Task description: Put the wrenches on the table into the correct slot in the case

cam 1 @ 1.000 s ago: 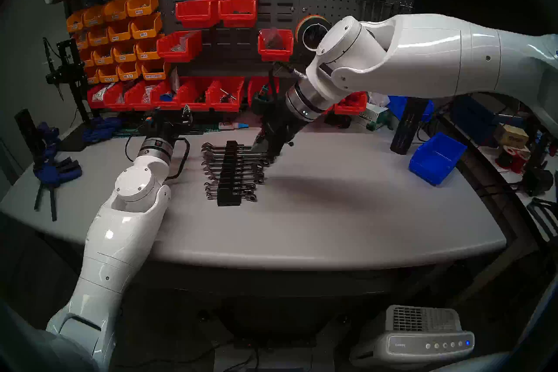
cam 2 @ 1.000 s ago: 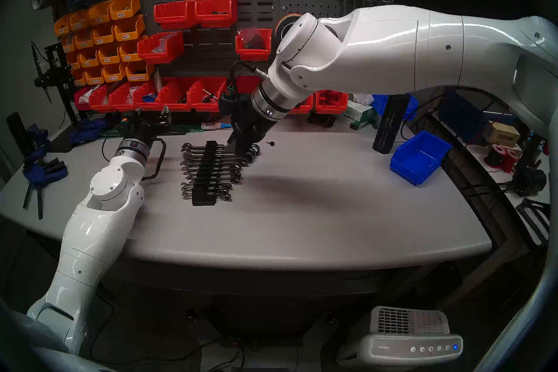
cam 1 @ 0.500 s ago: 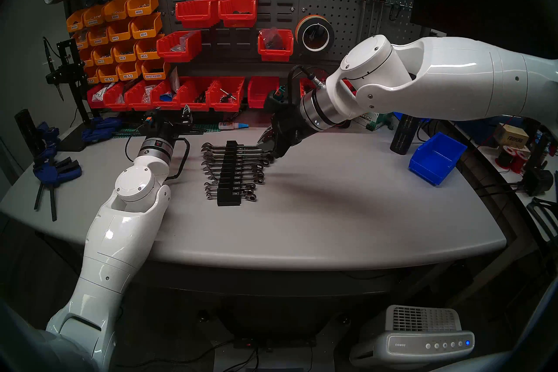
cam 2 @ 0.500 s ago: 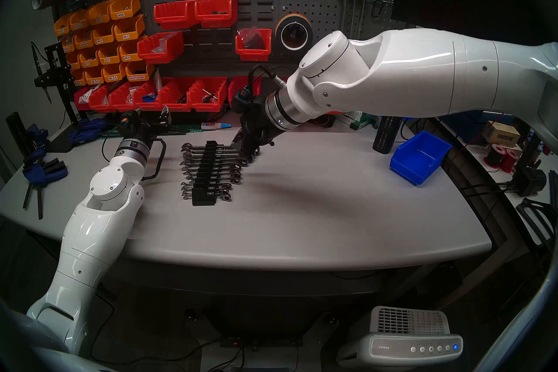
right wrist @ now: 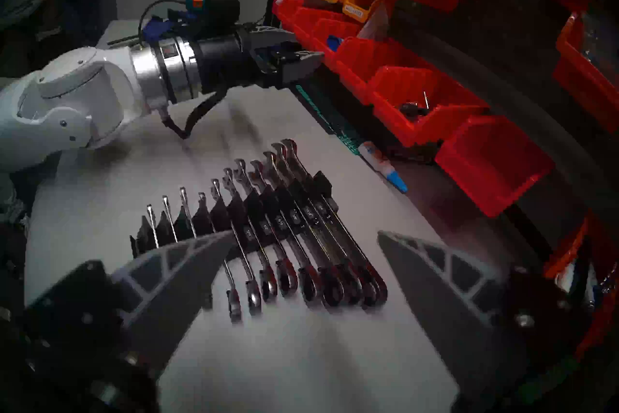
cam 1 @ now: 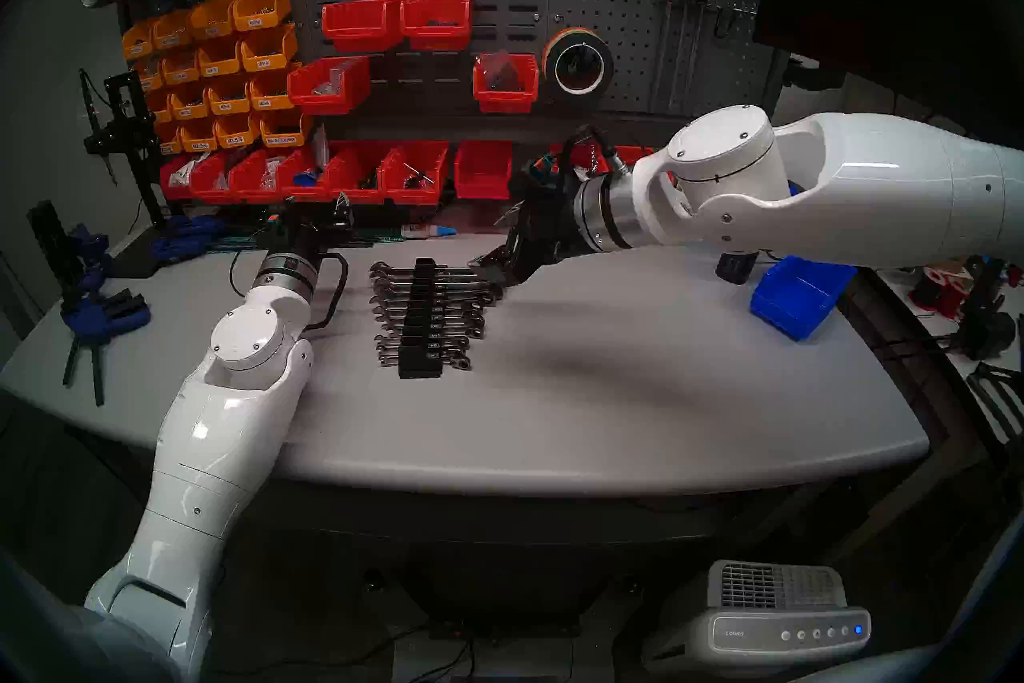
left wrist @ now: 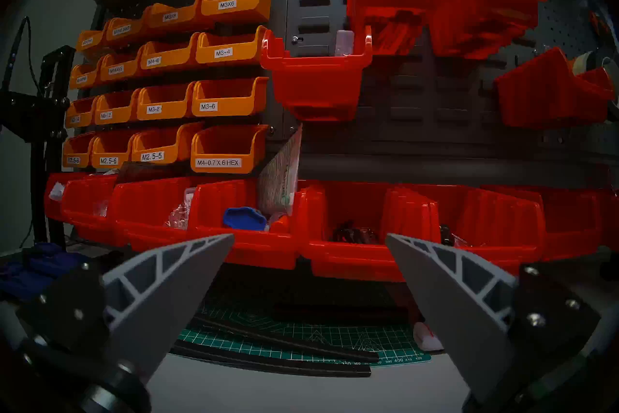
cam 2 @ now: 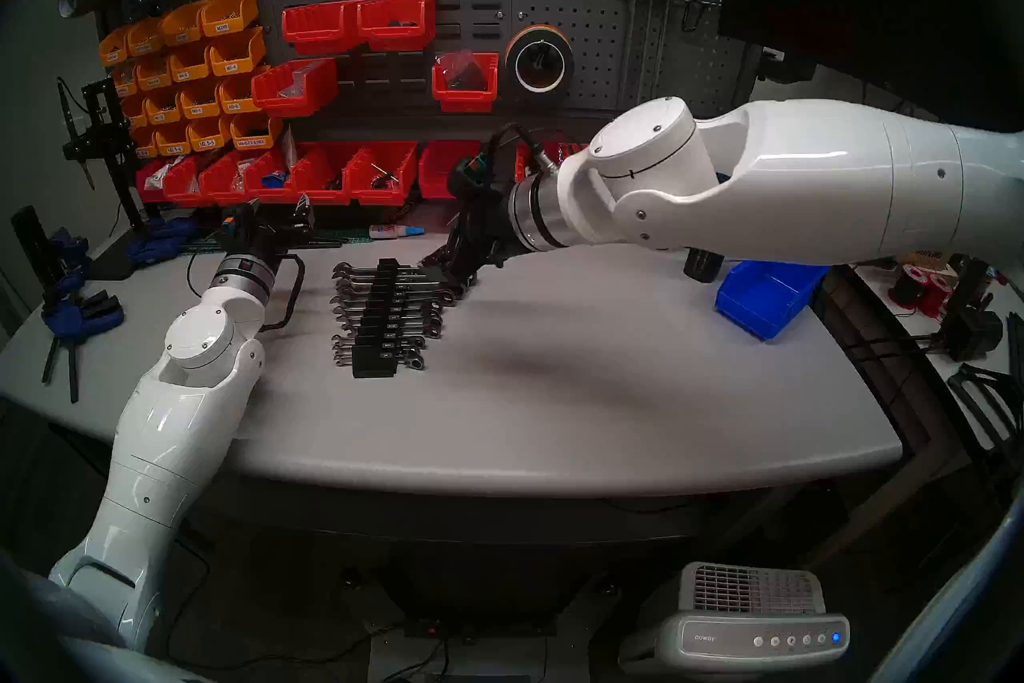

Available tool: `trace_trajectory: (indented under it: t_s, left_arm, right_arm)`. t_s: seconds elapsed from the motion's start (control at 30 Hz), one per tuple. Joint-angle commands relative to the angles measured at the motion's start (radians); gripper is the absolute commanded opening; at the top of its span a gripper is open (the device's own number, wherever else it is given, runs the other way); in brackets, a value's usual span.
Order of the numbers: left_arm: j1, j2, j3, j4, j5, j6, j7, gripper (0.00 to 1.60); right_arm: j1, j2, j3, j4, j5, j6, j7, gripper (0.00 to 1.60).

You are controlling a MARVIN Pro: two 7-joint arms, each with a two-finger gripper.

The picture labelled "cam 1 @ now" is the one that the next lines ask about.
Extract blue clamp pile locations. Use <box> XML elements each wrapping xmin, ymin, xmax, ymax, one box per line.
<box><xmin>150</xmin><ymin>213</ymin><xmax>229</xmax><ymax>262</ymax></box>

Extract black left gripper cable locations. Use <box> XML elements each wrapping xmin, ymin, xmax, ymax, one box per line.
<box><xmin>304</xmin><ymin>253</ymin><xmax>351</xmax><ymax>332</ymax></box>

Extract orange-yellow bin M2.5-5 label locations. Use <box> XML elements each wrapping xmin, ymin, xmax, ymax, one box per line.
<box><xmin>213</xmin><ymin>113</ymin><xmax>265</xmax><ymax>151</ymax></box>

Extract blue black bar clamp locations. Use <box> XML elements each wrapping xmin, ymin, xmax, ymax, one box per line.
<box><xmin>60</xmin><ymin>289</ymin><xmax>153</xmax><ymax>406</ymax></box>

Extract orange-yellow bin M3-6 label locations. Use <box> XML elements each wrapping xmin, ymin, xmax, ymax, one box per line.
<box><xmin>246</xmin><ymin>65</ymin><xmax>303</xmax><ymax>112</ymax></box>

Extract black wrench holder rack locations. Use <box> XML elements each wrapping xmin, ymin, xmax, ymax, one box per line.
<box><xmin>398</xmin><ymin>259</ymin><xmax>445</xmax><ymax>380</ymax></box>

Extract orange-yellow bin M3-8 label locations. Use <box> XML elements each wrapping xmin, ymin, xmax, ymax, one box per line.
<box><xmin>206</xmin><ymin>76</ymin><xmax>255</xmax><ymax>116</ymax></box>

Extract orange-yellow bin M4-6 label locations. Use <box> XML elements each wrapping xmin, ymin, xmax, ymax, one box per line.
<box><xmin>197</xmin><ymin>36</ymin><xmax>246</xmax><ymax>79</ymax></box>

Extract green cutting mat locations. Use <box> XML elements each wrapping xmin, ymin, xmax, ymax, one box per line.
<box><xmin>208</xmin><ymin>225</ymin><xmax>405</xmax><ymax>250</ymax></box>

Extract stacked tape rolls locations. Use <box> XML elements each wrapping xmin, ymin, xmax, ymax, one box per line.
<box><xmin>542</xmin><ymin>27</ymin><xmax>615</xmax><ymax>100</ymax></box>

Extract orange-yellow bin M3X6 label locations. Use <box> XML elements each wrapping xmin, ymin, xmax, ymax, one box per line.
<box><xmin>232</xmin><ymin>0</ymin><xmax>293</xmax><ymax>32</ymax></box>

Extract blue spring clamp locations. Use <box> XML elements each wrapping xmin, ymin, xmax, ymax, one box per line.
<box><xmin>64</xmin><ymin>225</ymin><xmax>113</xmax><ymax>302</ymax></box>

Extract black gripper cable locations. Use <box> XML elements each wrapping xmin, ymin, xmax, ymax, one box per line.
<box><xmin>304</xmin><ymin>253</ymin><xmax>351</xmax><ymax>332</ymax></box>
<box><xmin>560</xmin><ymin>125</ymin><xmax>633</xmax><ymax>178</ymax></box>

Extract black metal stand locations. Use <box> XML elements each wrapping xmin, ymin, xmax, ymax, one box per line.
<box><xmin>80</xmin><ymin>69</ymin><xmax>173</xmax><ymax>230</ymax></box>

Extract white Coway air purifier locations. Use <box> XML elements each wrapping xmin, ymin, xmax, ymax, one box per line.
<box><xmin>640</xmin><ymin>560</ymin><xmax>873</xmax><ymax>678</ymax></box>

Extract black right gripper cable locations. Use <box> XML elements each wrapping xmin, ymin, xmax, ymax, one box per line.
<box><xmin>560</xmin><ymin>125</ymin><xmax>633</xmax><ymax>178</ymax></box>

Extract orange-yellow bin M4-0.7 HEX label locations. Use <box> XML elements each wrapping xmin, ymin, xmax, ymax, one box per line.
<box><xmin>258</xmin><ymin>108</ymin><xmax>314</xmax><ymax>148</ymax></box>

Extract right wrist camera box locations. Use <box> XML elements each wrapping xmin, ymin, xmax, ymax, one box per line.
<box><xmin>524</xmin><ymin>157</ymin><xmax>569</xmax><ymax>194</ymax></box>

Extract orange-yellow bin M2.5-6 label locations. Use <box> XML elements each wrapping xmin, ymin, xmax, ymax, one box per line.
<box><xmin>179</xmin><ymin>119</ymin><xmax>221</xmax><ymax>154</ymax></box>

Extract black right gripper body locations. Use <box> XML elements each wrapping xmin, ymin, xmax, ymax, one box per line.
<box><xmin>502</xmin><ymin>179</ymin><xmax>583</xmax><ymax>284</ymax></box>

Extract orange-yellow bin M3-4 label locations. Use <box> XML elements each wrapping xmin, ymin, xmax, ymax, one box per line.
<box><xmin>238</xmin><ymin>23</ymin><xmax>299</xmax><ymax>72</ymax></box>

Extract orange-yellow bin M3-12 label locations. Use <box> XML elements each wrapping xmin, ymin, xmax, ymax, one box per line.
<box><xmin>170</xmin><ymin>84</ymin><xmax>214</xmax><ymax>122</ymax></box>

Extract red white wire spool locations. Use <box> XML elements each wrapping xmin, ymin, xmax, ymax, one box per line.
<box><xmin>912</xmin><ymin>265</ymin><xmax>973</xmax><ymax>318</ymax></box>

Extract black cylinder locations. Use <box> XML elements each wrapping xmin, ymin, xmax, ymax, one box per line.
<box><xmin>26</xmin><ymin>201</ymin><xmax>81</xmax><ymax>286</ymax></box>

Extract orange-yellow bin M3X5X4 label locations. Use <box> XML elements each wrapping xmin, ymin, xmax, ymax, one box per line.
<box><xmin>122</xmin><ymin>19</ymin><xmax>158</xmax><ymax>60</ymax></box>

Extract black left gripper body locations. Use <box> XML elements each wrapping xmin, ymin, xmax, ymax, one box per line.
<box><xmin>290</xmin><ymin>206</ymin><xmax>354</xmax><ymax>261</ymax></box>

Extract orange-yellow bin M3X8 BAD label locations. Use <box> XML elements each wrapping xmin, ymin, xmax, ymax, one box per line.
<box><xmin>152</xmin><ymin>8</ymin><xmax>197</xmax><ymax>50</ymax></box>

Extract orange-yellow bin M4X4X6 label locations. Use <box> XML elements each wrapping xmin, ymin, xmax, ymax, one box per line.
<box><xmin>162</xmin><ymin>48</ymin><xmax>205</xmax><ymax>86</ymax></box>

